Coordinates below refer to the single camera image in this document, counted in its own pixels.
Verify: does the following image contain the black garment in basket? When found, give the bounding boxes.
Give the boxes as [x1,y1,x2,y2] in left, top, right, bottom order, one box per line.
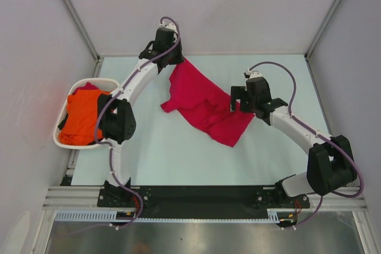
[58,113,68,130]

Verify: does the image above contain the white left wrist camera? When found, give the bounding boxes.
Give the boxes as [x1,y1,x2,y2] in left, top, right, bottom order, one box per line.
[160,23,179,33]

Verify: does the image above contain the crimson red t-shirt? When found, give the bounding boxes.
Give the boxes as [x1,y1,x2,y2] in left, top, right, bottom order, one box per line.
[161,60,254,148]

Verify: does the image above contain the aluminium corner post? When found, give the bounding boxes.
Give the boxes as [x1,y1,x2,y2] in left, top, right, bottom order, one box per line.
[60,0,100,62]
[304,0,361,58]

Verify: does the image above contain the aluminium frame rail front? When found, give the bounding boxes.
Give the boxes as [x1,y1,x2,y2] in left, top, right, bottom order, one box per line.
[42,186,367,212]

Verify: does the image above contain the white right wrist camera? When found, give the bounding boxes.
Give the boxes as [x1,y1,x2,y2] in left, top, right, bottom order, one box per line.
[244,69,263,80]

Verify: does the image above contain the orange t-shirt in basket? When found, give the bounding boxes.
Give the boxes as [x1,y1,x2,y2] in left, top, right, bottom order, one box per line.
[58,89,110,146]

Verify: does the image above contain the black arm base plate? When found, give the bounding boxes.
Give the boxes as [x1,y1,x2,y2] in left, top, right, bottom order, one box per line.
[97,185,310,219]

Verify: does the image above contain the dark red shirt in basket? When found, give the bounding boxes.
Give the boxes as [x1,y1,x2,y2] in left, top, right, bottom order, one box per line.
[72,82,99,95]

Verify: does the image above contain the aluminium corner post right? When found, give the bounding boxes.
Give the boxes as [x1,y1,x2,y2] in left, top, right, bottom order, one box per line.
[304,0,361,58]

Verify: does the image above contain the white plastic laundry basket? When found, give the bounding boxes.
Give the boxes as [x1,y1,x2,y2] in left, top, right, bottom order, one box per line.
[53,78,119,149]

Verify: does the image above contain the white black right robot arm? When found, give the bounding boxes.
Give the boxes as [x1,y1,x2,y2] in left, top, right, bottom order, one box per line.
[230,76,358,207]

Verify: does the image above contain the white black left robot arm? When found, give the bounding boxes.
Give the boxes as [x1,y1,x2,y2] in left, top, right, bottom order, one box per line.
[95,23,185,206]

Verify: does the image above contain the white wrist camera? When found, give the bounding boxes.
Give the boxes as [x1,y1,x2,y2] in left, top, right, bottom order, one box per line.
[160,23,179,33]
[244,69,263,80]

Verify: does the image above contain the aluminium corner post left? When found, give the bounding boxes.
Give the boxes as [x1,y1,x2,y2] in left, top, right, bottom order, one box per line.
[60,0,100,62]

